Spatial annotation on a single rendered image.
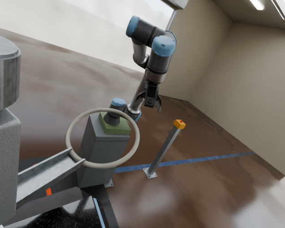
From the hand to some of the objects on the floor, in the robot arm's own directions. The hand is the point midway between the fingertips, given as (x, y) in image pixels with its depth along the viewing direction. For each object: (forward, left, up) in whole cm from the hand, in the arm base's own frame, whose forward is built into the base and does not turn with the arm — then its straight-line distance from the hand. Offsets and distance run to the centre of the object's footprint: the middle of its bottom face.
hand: (145, 111), depth 82 cm
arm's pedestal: (-68, +25, -155) cm, 171 cm away
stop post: (-54, +120, -153) cm, 202 cm away
